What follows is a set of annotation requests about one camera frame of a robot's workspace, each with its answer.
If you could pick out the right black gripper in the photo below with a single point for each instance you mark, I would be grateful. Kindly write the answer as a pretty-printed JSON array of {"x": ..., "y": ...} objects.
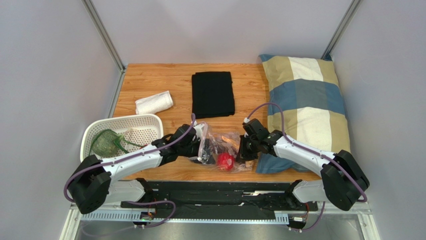
[{"x": 244, "y": 150}]

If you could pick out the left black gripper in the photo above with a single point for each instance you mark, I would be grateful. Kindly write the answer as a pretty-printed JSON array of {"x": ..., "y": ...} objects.
[{"x": 206, "y": 156}]

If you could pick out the clear zip top bag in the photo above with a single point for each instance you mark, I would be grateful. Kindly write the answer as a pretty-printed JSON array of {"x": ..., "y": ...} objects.
[{"x": 226, "y": 142}]

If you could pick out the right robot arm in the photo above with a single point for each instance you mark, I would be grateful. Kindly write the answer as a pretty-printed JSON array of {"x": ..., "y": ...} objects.
[{"x": 316, "y": 159}]

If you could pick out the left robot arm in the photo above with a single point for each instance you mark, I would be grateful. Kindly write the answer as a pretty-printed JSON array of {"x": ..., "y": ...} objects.
[{"x": 133, "y": 159}]

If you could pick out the red fake tomato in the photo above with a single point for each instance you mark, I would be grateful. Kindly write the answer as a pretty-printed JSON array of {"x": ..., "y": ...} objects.
[{"x": 225, "y": 161}]

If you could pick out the orange fake carrot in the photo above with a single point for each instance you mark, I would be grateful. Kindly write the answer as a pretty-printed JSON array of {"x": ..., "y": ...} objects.
[{"x": 249, "y": 164}]

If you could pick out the plaid pillow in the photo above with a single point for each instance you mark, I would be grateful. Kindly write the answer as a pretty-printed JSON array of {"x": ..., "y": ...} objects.
[{"x": 306, "y": 101}]

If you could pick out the black folded cloth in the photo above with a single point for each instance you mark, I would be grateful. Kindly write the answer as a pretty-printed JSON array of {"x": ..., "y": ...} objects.
[{"x": 212, "y": 94}]

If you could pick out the white perforated plastic basket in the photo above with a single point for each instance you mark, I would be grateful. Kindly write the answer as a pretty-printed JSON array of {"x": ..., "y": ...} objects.
[{"x": 140, "y": 129}]

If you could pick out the white rolled towel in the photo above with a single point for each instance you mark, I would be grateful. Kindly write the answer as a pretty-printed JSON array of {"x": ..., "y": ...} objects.
[{"x": 154, "y": 104}]

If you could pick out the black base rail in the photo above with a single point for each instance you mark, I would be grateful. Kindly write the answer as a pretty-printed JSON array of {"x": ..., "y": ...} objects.
[{"x": 148, "y": 203}]

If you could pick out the right aluminium frame post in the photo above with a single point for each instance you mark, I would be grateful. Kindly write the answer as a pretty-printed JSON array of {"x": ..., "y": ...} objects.
[{"x": 342, "y": 26}]

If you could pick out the aluminium frame post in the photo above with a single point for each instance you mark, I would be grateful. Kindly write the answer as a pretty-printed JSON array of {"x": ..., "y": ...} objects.
[
  {"x": 99, "y": 25},
  {"x": 342, "y": 26}
]

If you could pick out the left aluminium frame post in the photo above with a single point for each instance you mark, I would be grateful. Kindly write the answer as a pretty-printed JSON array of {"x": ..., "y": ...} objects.
[{"x": 99, "y": 25}]

